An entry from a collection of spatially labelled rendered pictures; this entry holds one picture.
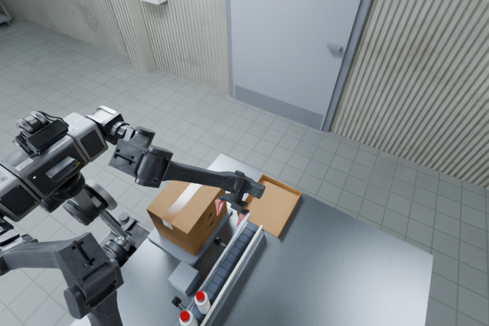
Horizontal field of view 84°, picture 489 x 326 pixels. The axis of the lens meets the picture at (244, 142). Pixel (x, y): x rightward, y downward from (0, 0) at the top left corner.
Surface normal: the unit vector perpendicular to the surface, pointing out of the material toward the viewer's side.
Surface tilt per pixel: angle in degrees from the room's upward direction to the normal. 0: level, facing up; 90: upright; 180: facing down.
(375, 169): 0
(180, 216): 0
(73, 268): 41
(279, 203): 0
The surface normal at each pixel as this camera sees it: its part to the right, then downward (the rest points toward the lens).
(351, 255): 0.00, -0.68
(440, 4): -0.50, 0.63
